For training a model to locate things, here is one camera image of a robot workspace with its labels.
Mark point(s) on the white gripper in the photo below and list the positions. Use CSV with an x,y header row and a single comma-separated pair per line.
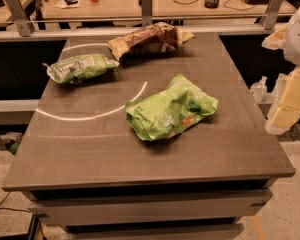
x,y
298,39

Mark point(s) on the large green rice chip bag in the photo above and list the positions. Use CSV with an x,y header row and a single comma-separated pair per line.
x,y
170,112

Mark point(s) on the brown chip bag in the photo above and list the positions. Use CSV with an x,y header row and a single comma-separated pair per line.
x,y
157,38

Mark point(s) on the small green snack bag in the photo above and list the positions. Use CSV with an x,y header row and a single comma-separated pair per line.
x,y
77,69

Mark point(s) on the clear sanitizer bottle left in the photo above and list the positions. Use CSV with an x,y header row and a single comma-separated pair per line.
x,y
259,89

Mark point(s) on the black mesh pen holder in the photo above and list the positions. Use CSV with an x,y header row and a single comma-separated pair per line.
x,y
211,4

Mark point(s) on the grey cabinet drawers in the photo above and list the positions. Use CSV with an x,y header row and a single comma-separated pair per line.
x,y
155,213

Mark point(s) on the metal rail bracket right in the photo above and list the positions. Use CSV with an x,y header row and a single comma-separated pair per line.
x,y
269,20

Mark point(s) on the metal rail bracket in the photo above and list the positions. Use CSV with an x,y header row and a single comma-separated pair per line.
x,y
269,20
24,25
146,12

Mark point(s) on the metal rail bracket middle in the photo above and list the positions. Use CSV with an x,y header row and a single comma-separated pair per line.
x,y
146,12

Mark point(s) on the metal rail bracket left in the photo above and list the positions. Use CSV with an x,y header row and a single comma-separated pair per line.
x,y
24,25

